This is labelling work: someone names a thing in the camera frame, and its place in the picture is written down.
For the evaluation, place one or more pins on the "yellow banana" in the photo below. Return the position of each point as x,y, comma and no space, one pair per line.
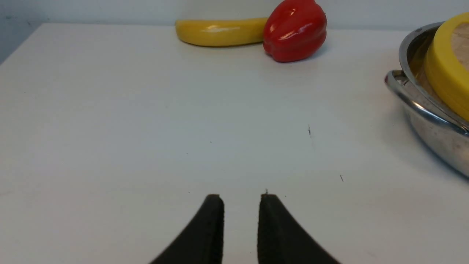
221,33

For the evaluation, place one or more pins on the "red bell pepper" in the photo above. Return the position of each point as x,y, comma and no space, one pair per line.
295,30

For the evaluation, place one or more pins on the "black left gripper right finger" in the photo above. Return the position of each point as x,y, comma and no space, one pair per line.
281,240

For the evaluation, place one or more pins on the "stainless steel pot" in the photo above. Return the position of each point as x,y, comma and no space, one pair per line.
442,130

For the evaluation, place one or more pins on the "yellow woven bamboo steamer lid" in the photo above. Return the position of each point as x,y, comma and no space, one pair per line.
446,64

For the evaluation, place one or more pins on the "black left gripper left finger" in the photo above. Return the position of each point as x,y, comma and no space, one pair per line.
202,240

